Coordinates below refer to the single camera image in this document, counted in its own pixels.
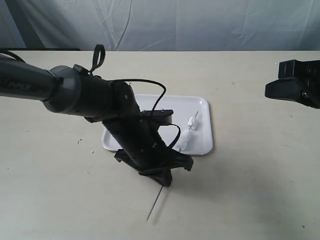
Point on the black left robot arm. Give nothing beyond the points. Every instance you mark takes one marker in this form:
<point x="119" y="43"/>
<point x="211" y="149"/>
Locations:
<point x="76" y="91"/>

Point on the white backdrop curtain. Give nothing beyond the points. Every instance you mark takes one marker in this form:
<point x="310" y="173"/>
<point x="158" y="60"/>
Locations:
<point x="162" y="25"/>

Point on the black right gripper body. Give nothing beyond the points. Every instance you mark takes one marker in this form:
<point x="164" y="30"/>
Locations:
<point x="299" y="69"/>

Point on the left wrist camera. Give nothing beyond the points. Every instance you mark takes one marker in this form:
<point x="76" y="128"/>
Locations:
<point x="162" y="117"/>

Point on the dark frame behind table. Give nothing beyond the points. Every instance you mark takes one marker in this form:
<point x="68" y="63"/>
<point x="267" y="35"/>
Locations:
<point x="38" y="49"/>

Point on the thin metal skewer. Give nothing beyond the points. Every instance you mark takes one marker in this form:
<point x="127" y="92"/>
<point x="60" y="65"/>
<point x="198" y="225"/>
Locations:
<point x="157" y="197"/>

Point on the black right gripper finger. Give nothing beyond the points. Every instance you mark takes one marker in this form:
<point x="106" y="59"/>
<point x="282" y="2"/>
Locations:
<point x="303" y="91"/>

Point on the white marshmallow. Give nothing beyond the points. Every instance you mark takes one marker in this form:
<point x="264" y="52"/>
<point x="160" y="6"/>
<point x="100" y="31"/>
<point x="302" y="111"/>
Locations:
<point x="192" y="123"/>
<point x="186" y="136"/>
<point x="182" y="145"/>

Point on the white plastic tray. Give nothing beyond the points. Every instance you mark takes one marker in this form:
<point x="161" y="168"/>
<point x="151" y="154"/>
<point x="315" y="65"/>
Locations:
<point x="190" y="113"/>

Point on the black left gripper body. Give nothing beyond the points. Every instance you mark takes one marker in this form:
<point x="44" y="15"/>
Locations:
<point x="142" y="146"/>

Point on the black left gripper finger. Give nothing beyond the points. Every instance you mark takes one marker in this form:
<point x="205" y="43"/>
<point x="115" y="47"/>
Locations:
<point x="162" y="176"/>

